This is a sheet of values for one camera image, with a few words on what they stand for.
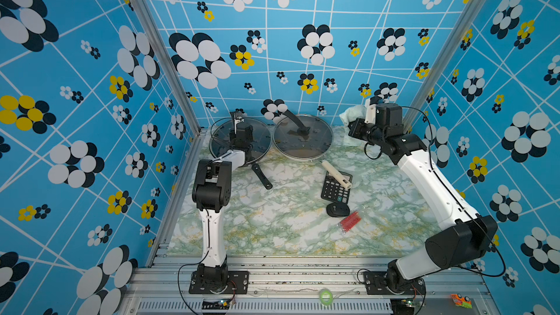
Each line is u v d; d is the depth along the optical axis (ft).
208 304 2.37
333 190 3.11
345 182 2.79
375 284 2.38
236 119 2.99
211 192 1.90
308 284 2.47
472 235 1.35
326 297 2.33
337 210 2.91
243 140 2.70
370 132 2.13
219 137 4.07
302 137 3.48
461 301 2.23
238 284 2.40
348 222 2.86
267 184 2.84
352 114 2.47
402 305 2.27
